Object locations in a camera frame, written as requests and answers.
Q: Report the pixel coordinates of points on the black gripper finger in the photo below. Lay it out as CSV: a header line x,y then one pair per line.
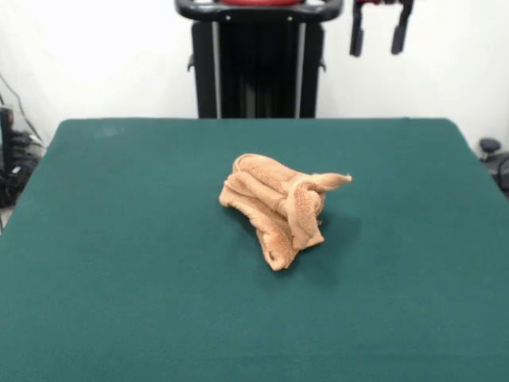
x,y
399,41
357,41

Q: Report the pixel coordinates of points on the orange terry towel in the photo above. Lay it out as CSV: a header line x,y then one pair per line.
x,y
258,191

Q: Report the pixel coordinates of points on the dark green table cloth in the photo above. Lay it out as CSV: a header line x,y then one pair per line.
x,y
119,278

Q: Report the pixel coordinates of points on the black box with red light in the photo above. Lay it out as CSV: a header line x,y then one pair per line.
x,y
6,139

